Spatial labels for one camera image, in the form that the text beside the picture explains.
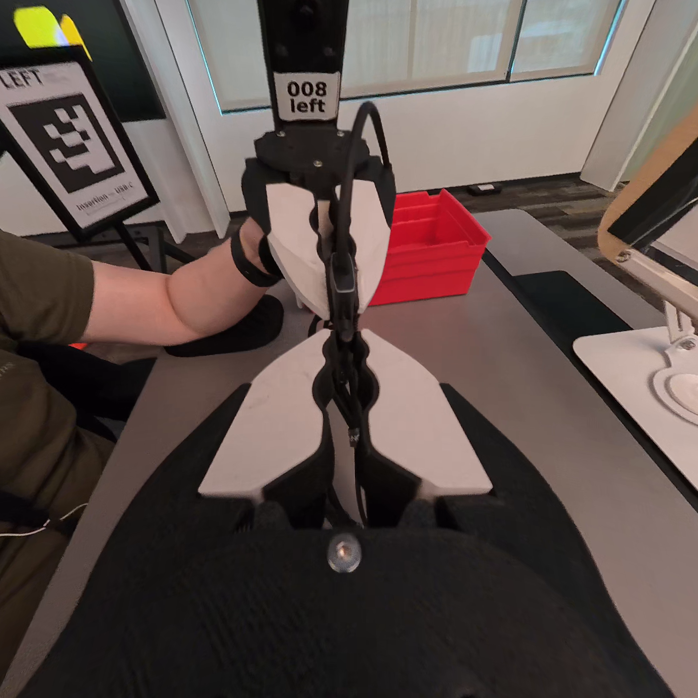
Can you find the large window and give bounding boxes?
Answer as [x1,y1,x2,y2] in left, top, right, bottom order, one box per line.
[188,0,625,112]

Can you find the red plastic bin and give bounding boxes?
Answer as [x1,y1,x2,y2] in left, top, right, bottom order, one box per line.
[368,188,492,307]

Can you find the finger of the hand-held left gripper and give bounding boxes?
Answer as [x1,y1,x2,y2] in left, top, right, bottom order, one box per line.
[264,182,334,321]
[348,180,393,317]

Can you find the black braided usb cable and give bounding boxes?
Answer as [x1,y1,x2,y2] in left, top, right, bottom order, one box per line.
[322,297,382,527]

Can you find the black easel stand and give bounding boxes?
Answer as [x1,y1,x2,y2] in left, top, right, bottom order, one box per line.
[112,218,197,273]

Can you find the white flat pad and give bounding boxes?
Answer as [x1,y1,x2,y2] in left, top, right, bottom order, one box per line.
[573,248,698,475]

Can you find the large black screen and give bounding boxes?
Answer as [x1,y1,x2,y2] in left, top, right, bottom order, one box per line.
[0,0,167,123]

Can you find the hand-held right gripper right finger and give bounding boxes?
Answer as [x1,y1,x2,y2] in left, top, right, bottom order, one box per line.
[360,329,494,498]

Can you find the person's left forearm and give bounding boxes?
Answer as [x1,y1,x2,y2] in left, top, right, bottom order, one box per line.
[82,240,262,348]

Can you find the black framed marker sign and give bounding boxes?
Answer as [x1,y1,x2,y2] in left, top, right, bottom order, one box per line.
[0,55,160,241]

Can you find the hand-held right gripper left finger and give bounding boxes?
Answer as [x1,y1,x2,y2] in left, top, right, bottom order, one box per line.
[196,329,334,499]

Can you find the person's left hand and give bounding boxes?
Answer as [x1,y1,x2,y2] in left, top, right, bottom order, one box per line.
[215,217,285,290]

